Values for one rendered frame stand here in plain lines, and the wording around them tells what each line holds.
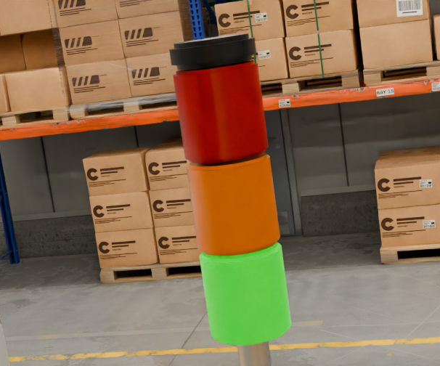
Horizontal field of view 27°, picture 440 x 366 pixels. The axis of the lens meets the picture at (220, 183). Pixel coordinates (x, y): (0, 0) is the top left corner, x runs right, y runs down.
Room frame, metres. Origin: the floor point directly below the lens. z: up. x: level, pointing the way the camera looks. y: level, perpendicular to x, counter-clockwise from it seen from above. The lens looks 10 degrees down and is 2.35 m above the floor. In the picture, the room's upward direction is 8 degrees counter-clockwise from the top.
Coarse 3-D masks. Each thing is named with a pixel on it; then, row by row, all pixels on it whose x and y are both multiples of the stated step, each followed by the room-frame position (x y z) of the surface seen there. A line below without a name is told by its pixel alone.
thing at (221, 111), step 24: (192, 72) 0.51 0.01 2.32; (216, 72) 0.51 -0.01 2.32; (240, 72) 0.51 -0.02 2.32; (192, 96) 0.51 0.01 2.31; (216, 96) 0.51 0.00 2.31; (240, 96) 0.51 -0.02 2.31; (192, 120) 0.51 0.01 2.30; (216, 120) 0.51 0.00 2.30; (240, 120) 0.51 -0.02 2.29; (264, 120) 0.53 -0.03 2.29; (192, 144) 0.52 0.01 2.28; (216, 144) 0.51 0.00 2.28; (240, 144) 0.51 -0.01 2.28; (264, 144) 0.52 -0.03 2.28
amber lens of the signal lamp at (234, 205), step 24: (192, 168) 0.52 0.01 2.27; (216, 168) 0.51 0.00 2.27; (240, 168) 0.51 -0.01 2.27; (264, 168) 0.52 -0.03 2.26; (192, 192) 0.52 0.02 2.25; (216, 192) 0.51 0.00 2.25; (240, 192) 0.51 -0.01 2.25; (264, 192) 0.52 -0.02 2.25; (216, 216) 0.51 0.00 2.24; (240, 216) 0.51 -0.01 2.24; (264, 216) 0.51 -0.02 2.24; (216, 240) 0.51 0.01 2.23; (240, 240) 0.51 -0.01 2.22; (264, 240) 0.51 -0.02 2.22
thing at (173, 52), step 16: (176, 48) 0.52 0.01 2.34; (192, 48) 0.51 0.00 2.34; (208, 48) 0.51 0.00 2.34; (224, 48) 0.51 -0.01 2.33; (240, 48) 0.51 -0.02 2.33; (176, 64) 0.52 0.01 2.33; (192, 64) 0.51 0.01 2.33; (208, 64) 0.51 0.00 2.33; (224, 64) 0.51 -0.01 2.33; (240, 352) 0.53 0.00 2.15; (256, 352) 0.52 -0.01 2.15
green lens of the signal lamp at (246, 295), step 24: (216, 264) 0.51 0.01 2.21; (240, 264) 0.51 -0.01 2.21; (264, 264) 0.51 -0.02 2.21; (216, 288) 0.51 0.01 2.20; (240, 288) 0.51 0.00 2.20; (264, 288) 0.51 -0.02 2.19; (216, 312) 0.52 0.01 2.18; (240, 312) 0.51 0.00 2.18; (264, 312) 0.51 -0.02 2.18; (288, 312) 0.53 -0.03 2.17; (216, 336) 0.52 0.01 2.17; (240, 336) 0.51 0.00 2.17; (264, 336) 0.51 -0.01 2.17
